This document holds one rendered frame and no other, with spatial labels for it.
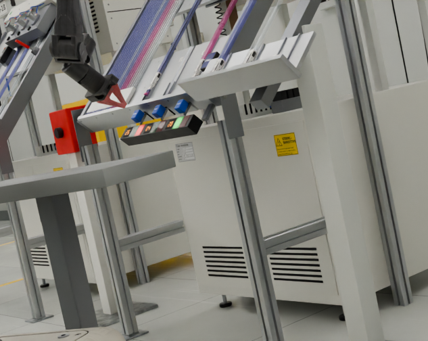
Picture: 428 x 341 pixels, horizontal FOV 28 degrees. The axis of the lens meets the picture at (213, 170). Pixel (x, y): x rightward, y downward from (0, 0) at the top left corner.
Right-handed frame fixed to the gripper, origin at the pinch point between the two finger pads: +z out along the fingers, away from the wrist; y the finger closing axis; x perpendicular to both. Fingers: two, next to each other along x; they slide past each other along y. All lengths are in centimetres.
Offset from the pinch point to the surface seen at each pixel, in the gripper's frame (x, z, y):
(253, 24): -27.7, 8.1, -31.7
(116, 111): -2.0, 4.2, 11.6
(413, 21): -150, 135, 59
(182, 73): -12.7, 5.5, -13.0
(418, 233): -11, 90, -33
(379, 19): -153, 132, 80
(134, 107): -2.1, 4.1, 1.7
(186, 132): 6.2, 8.0, -25.4
